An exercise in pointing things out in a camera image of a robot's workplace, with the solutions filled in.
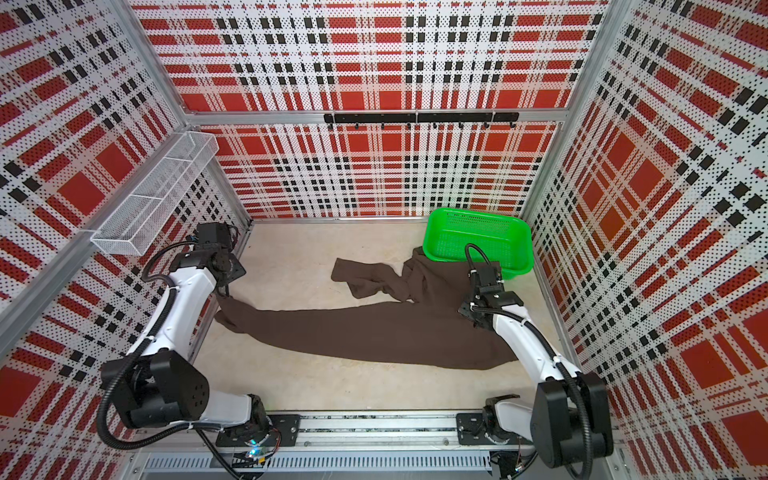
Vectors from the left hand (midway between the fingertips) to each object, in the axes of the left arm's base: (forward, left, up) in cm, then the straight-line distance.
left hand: (226, 275), depth 81 cm
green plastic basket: (+29, -89, -20) cm, 95 cm away
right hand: (-5, -70, -11) cm, 71 cm away
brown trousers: (-7, -55, -20) cm, 59 cm away
